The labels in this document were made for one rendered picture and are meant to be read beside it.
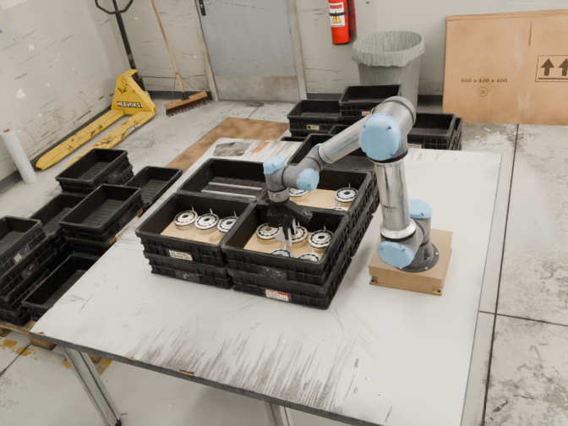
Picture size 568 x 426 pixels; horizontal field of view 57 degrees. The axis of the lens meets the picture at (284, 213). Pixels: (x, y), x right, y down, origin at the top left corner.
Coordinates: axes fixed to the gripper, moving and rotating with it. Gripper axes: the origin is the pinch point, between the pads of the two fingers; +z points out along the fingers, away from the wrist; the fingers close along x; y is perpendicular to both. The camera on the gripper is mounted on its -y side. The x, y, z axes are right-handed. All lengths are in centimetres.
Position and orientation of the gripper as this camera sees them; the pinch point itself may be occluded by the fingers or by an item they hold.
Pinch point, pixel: (292, 241)
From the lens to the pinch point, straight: 200.7
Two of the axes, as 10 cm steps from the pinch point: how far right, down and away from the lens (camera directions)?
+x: -3.3, 5.7, -7.5
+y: -9.3, -0.8, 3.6
